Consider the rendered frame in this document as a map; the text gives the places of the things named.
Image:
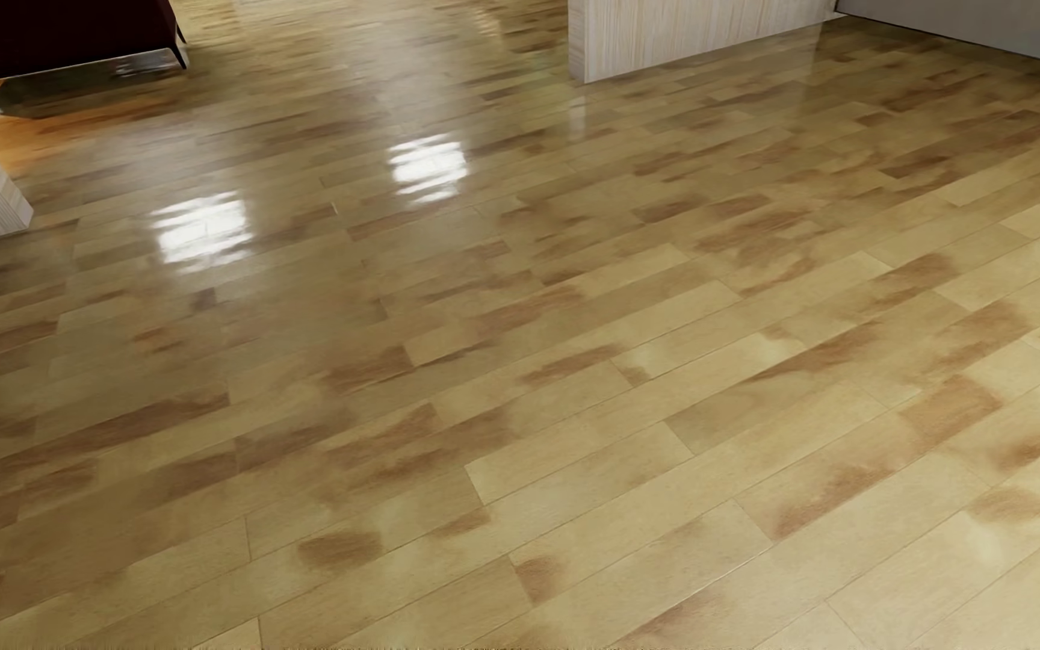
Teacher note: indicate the dark maroon sofa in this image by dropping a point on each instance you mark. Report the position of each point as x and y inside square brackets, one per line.
[50, 32]

